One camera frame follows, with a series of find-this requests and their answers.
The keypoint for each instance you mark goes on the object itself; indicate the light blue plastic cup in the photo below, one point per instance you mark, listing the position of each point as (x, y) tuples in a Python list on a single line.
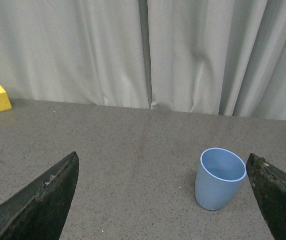
[(218, 177)]

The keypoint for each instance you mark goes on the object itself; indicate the grey-white curtain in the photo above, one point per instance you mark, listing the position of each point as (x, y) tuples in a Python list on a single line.
[(215, 57)]

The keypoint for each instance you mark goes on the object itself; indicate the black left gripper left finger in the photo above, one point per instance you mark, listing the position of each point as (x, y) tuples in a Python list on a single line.
[(39, 210)]

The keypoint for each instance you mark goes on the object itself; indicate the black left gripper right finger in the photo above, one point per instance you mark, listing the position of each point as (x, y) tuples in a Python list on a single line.
[(269, 187)]

